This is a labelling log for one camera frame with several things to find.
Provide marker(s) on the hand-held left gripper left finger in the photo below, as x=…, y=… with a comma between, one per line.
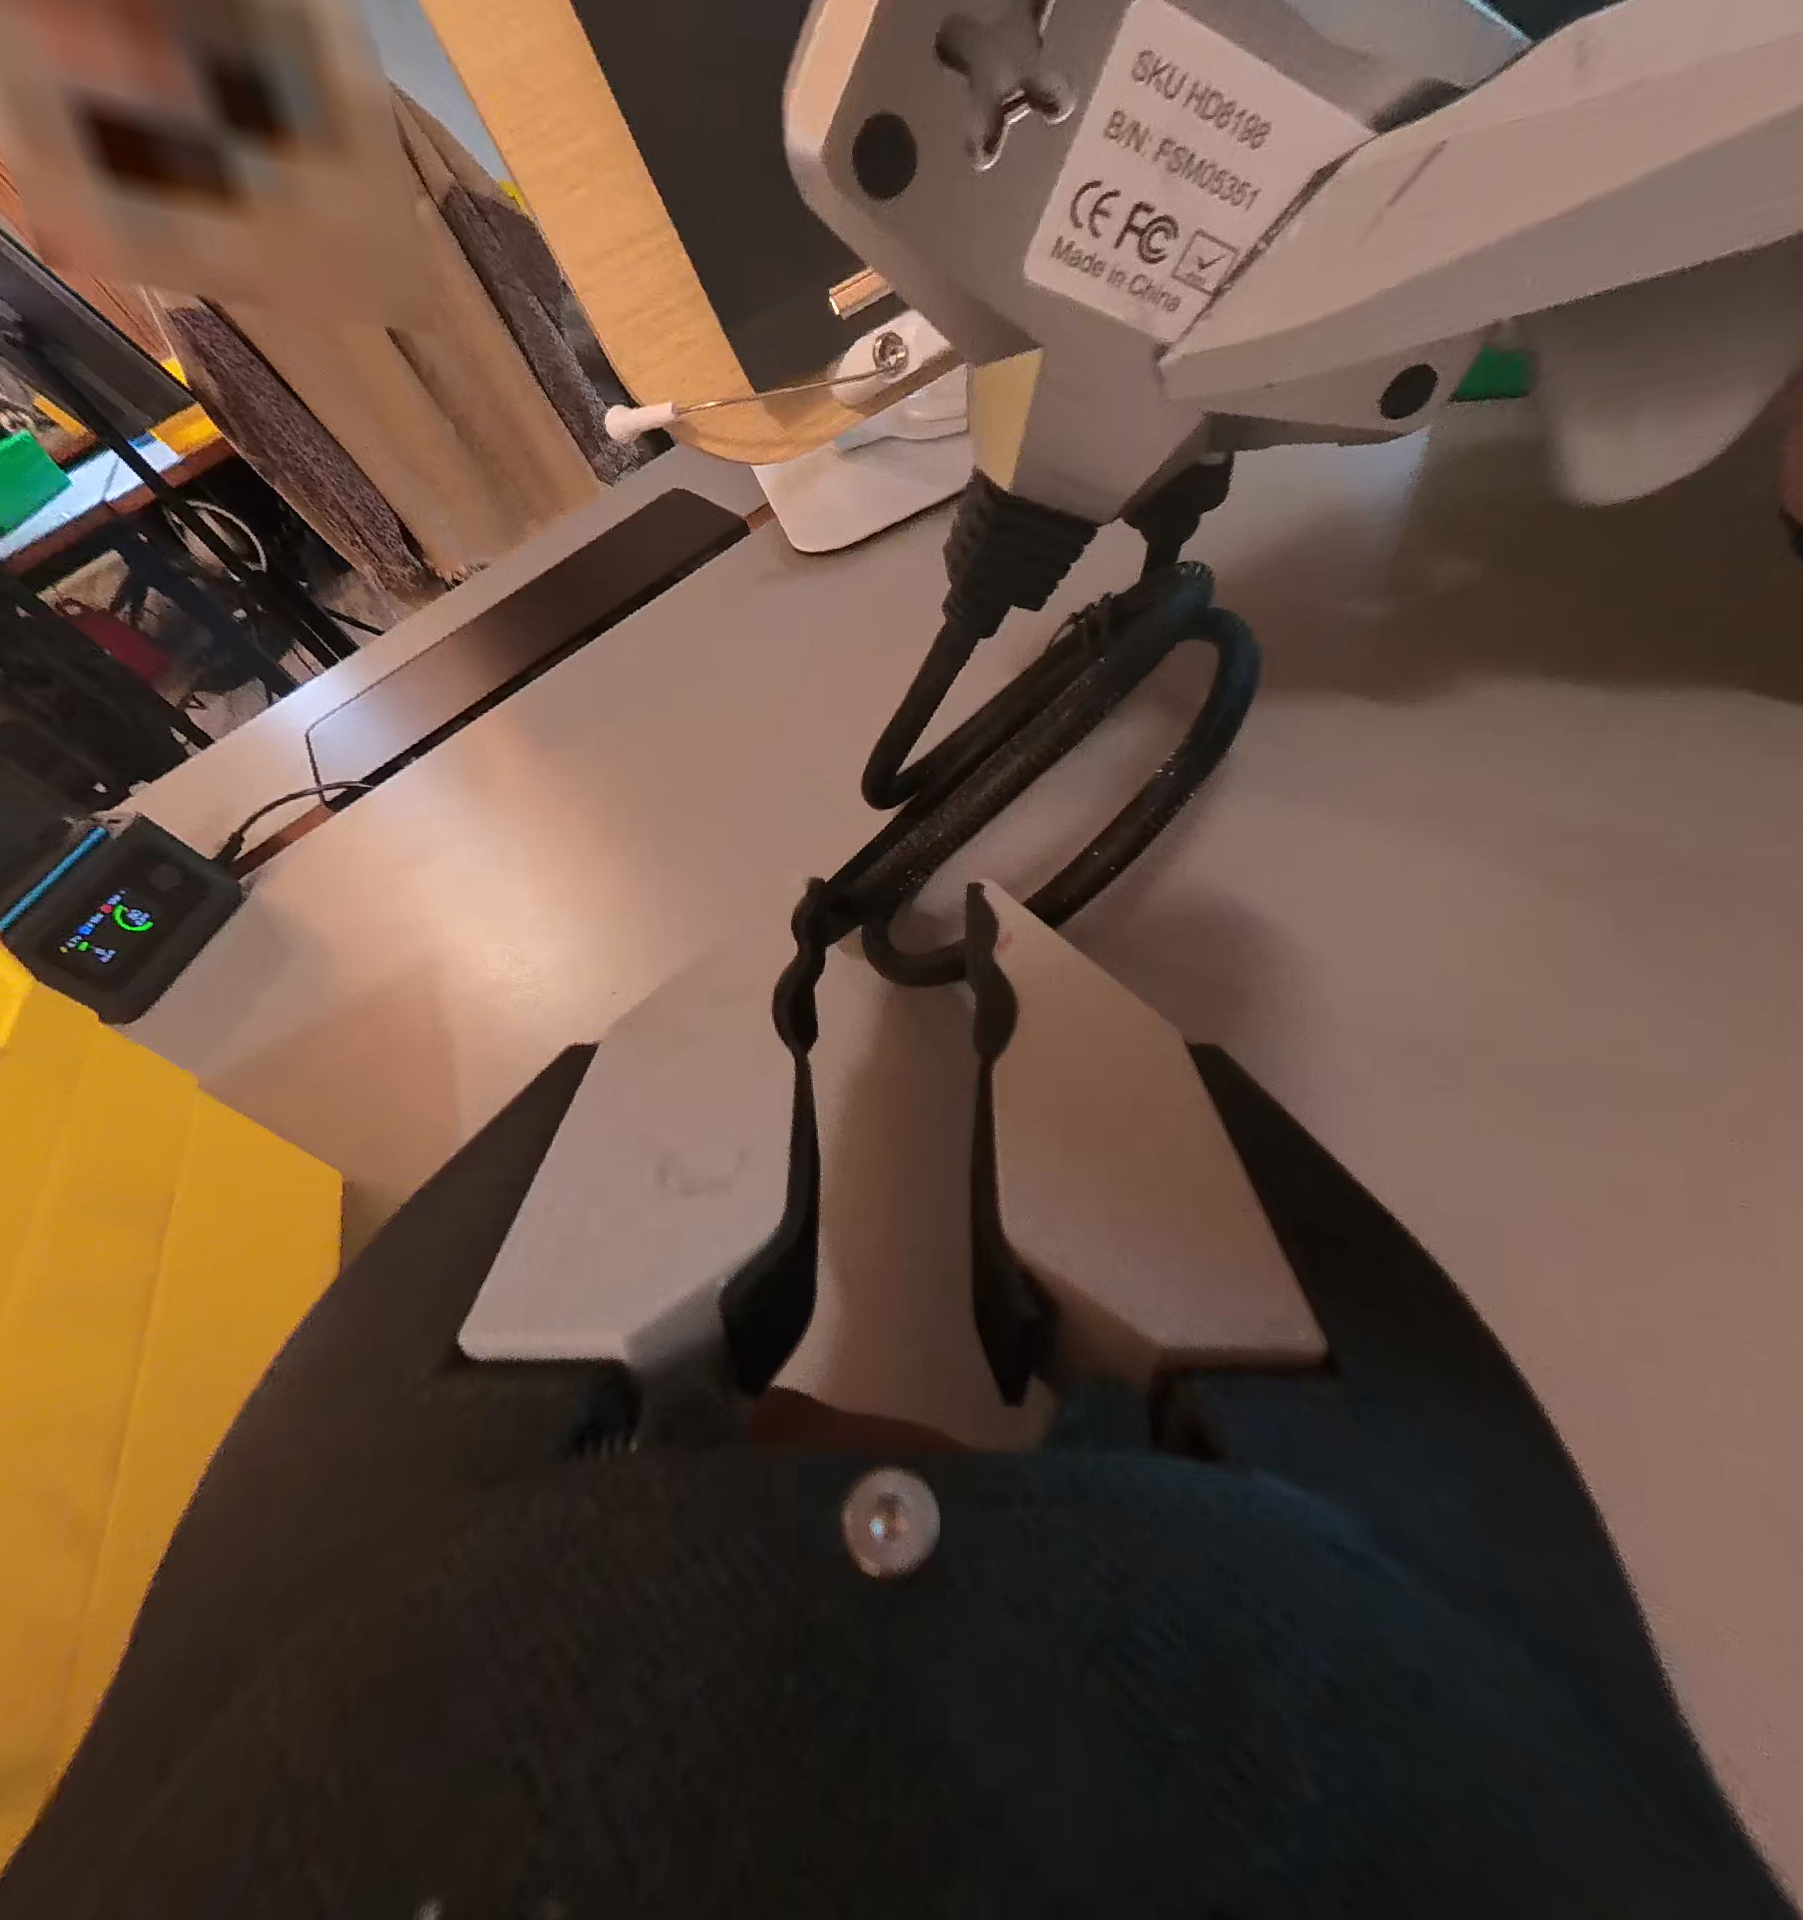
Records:
x=648, y=1186

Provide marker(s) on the dark monitor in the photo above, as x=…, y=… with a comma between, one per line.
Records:
x=707, y=151

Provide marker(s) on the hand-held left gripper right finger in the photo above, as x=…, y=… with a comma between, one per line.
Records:
x=1127, y=1186

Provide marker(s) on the small black display device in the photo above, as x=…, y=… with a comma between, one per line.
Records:
x=130, y=924

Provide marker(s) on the patterned brown curtain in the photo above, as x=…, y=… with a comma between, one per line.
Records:
x=332, y=421

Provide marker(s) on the silver adapter hub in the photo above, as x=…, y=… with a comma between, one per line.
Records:
x=1080, y=375

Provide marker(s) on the white monitor stand base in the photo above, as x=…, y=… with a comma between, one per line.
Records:
x=873, y=480

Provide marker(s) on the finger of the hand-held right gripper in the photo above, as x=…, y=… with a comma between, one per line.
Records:
x=1517, y=196

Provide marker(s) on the small green bin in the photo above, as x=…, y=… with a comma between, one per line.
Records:
x=0, y=482

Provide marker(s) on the light wooden board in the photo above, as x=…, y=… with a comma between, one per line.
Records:
x=600, y=225

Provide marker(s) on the green plastic bin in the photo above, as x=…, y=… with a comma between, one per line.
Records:
x=1494, y=371

